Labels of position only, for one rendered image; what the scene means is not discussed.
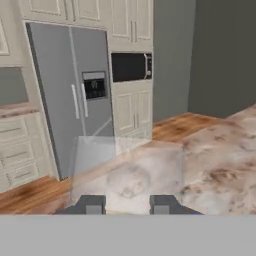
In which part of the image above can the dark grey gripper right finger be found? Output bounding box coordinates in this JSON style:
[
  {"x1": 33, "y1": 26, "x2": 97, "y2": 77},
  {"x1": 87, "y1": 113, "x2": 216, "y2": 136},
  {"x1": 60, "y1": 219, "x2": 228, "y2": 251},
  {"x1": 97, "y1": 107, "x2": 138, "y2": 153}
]
[{"x1": 149, "y1": 195, "x2": 205, "y2": 216}]

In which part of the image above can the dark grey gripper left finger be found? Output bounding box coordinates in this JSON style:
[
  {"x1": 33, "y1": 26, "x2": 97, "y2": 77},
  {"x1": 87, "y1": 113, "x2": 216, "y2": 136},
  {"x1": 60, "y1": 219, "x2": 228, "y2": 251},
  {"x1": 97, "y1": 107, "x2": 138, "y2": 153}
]
[{"x1": 54, "y1": 195, "x2": 107, "y2": 216}]

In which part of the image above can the clear glass pitcher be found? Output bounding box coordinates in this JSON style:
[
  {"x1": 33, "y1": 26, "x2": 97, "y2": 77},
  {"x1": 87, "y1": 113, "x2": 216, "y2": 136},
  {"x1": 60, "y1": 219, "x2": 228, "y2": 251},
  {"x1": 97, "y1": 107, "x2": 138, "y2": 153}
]
[{"x1": 69, "y1": 134, "x2": 185, "y2": 215}]

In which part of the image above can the cream drawer cabinet run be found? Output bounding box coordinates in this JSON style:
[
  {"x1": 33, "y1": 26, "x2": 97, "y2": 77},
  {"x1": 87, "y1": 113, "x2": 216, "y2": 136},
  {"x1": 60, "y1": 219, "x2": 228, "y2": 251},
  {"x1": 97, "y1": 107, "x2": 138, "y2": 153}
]
[{"x1": 0, "y1": 111, "x2": 60, "y2": 194}]

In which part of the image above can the tall cream cupboard run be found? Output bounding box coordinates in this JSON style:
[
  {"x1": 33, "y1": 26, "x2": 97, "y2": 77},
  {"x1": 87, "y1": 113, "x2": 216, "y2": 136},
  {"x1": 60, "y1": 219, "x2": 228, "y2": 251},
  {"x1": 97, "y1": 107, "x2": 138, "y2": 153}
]
[{"x1": 18, "y1": 0, "x2": 155, "y2": 141}]

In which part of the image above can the silver double-door fridge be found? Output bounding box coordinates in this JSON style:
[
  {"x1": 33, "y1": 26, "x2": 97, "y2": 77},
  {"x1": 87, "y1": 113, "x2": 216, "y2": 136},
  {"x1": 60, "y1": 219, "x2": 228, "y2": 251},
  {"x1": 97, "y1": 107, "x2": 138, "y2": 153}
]
[{"x1": 25, "y1": 21, "x2": 117, "y2": 180}]

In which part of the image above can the black built-in microwave oven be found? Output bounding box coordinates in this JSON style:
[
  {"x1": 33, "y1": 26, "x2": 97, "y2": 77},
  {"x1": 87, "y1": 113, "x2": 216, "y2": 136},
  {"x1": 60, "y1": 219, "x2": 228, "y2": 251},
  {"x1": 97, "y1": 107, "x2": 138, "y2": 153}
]
[{"x1": 110, "y1": 52, "x2": 154, "y2": 84}]

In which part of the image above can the cream wall cupboard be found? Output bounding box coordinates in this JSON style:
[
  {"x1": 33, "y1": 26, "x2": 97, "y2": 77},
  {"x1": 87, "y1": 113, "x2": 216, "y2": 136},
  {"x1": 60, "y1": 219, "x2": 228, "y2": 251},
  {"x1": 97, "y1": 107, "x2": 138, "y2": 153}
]
[{"x1": 0, "y1": 0, "x2": 27, "y2": 68}]

